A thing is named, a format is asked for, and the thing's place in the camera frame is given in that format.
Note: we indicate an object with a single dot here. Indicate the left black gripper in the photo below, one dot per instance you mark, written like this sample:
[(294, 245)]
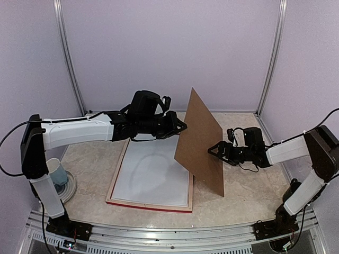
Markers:
[(173, 117)]

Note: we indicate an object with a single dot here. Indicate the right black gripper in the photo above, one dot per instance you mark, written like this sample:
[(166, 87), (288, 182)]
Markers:
[(222, 145)]

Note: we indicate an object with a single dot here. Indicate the brown backing board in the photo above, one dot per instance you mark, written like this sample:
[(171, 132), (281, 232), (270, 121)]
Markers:
[(203, 132)]

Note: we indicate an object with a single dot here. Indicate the white photo paper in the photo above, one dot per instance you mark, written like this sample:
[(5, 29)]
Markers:
[(151, 174)]

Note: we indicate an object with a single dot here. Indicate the wooden red photo frame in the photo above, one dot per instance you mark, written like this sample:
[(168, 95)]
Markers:
[(190, 195)]

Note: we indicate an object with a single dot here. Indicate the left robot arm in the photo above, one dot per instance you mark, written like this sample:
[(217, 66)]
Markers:
[(148, 113)]

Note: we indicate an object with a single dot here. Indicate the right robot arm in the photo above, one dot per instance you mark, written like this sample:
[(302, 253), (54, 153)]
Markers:
[(314, 154)]

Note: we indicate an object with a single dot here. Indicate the light blue cup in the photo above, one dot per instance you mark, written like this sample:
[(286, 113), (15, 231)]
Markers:
[(56, 171)]

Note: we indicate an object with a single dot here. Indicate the white round plate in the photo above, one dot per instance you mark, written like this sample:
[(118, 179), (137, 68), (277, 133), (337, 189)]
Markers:
[(68, 190)]

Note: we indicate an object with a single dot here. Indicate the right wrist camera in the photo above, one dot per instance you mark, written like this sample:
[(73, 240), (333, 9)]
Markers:
[(232, 137)]

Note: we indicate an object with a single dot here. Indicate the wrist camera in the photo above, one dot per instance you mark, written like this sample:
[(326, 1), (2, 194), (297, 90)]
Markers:
[(166, 100), (232, 137)]

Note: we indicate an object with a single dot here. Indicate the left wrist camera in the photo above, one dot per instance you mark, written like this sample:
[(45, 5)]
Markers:
[(166, 100)]

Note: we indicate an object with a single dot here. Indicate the aluminium front rail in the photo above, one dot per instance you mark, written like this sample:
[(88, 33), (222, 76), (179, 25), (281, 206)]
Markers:
[(241, 238)]

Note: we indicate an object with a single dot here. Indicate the right aluminium post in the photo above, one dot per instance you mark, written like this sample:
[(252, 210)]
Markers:
[(273, 56)]

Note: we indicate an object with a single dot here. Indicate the aluminium post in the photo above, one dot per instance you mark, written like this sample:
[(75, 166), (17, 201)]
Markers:
[(58, 9), (273, 56)]

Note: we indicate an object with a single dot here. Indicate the left aluminium post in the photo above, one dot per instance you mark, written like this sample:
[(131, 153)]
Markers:
[(58, 9)]

